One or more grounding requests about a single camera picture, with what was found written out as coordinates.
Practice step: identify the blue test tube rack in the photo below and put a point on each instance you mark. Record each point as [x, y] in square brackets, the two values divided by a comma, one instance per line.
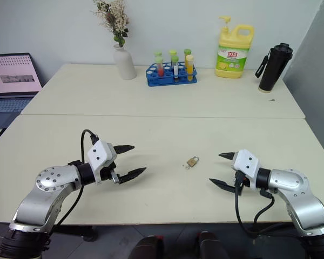
[167, 79]

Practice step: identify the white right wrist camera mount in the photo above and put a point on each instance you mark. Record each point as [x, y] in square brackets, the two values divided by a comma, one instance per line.
[247, 163]

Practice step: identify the green-capped tube red liquid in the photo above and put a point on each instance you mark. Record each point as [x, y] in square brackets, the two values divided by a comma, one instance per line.
[160, 67]

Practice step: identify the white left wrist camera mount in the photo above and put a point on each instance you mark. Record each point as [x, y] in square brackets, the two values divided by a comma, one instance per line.
[98, 155]

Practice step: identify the small brass padlock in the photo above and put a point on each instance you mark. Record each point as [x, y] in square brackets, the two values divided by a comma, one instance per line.
[191, 162]

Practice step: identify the dark rounded shape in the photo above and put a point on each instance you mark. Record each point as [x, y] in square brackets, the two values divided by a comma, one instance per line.
[209, 245]
[148, 248]

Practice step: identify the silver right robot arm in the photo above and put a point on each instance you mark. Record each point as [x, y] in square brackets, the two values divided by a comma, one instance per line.
[289, 180]

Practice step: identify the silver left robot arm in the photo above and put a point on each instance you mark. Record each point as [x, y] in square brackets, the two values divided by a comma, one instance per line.
[51, 180]

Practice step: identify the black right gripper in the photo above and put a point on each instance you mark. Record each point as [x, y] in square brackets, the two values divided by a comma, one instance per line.
[245, 183]

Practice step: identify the green-capped tube clear liquid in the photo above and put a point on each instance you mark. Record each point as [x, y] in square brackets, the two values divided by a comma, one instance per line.
[175, 67]

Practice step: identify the yellow-capped tube orange liquid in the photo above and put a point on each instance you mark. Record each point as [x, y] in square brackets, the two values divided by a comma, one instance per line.
[190, 68]

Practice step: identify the dried flower bouquet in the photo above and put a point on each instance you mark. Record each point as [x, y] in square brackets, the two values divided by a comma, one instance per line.
[113, 19]

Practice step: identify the green-capped test tube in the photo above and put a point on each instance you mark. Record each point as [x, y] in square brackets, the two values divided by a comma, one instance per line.
[173, 52]
[187, 51]
[158, 53]

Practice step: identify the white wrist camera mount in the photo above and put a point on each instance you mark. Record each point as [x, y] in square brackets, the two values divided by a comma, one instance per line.
[247, 163]
[98, 155]

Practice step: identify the white ceramic vase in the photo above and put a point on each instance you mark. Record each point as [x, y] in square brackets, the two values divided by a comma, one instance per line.
[125, 64]

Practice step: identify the open laptop computer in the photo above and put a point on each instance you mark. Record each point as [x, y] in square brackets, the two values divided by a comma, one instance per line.
[12, 78]

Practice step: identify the yellow dish soap pump bottle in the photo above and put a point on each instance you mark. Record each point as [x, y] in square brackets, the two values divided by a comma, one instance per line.
[232, 56]

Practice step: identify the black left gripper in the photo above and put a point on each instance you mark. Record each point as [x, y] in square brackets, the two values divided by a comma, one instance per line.
[107, 174]

